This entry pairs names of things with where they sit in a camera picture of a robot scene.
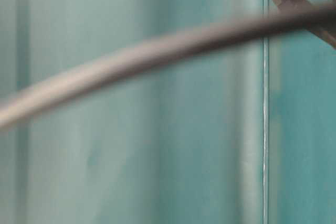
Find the blurred grey foreground cable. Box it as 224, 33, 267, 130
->
0, 1, 336, 130

